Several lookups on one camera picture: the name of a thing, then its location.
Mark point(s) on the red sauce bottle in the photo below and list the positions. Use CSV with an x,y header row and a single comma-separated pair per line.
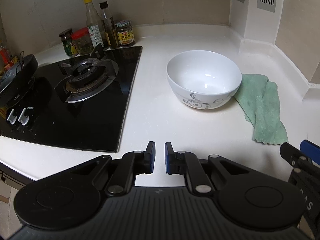
x,y
3,55

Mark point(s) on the black glass gas stove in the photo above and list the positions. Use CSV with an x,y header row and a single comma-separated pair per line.
x,y
100,120

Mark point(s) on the gas burner with pan support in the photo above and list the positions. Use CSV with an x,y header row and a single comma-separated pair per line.
x,y
85,75

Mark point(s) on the yellow label jar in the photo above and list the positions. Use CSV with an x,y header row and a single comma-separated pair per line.
x,y
125,35

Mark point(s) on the cabinet front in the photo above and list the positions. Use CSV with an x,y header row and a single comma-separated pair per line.
x,y
7,187

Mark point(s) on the green cloth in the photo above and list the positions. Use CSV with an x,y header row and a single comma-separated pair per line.
x,y
262,110

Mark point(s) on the red-lidded jar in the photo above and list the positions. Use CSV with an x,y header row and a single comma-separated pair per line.
x,y
83,42

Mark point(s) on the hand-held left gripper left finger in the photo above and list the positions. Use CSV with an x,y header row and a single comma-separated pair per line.
x,y
151,158

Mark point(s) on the dark-lidded jar green label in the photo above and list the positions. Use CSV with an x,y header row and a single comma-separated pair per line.
x,y
67,43

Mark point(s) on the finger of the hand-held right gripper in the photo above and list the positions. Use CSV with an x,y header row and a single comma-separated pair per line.
x,y
290,152
311,147

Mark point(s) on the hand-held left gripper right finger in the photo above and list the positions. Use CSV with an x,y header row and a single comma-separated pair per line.
x,y
168,158

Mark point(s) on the grey stove knob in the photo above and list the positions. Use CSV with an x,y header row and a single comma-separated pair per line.
x,y
10,117
23,117

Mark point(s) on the black pan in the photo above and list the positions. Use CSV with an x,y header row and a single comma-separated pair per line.
x,y
15,75

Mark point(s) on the white bowl with grey pattern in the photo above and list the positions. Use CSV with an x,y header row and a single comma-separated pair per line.
x,y
200,70

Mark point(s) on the black-capped oil bottle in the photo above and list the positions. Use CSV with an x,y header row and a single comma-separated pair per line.
x,y
108,27

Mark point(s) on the yellow-capped clear bottle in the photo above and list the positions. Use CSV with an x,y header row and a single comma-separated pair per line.
x,y
93,22

